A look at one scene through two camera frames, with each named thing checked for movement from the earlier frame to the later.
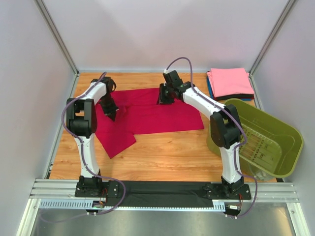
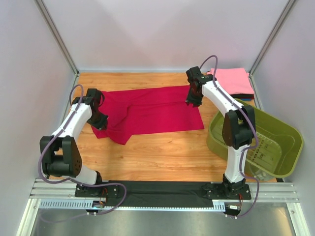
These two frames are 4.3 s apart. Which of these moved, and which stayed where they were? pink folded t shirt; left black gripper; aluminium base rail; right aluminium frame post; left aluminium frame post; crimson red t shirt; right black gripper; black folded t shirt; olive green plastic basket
Moved: left black gripper; crimson red t shirt; right black gripper
Stayed: left aluminium frame post; pink folded t shirt; olive green plastic basket; black folded t shirt; right aluminium frame post; aluminium base rail
